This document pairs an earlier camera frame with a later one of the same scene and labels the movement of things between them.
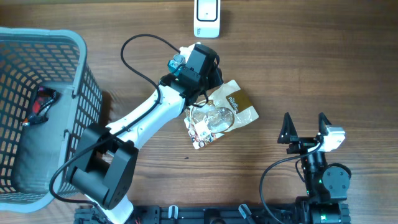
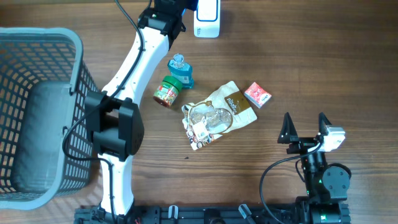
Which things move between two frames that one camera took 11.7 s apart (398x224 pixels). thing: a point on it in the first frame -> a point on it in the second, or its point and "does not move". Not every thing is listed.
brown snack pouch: (227, 107) does not move
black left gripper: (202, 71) -> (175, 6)
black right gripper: (303, 143) does not move
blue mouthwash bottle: (177, 60) does not move
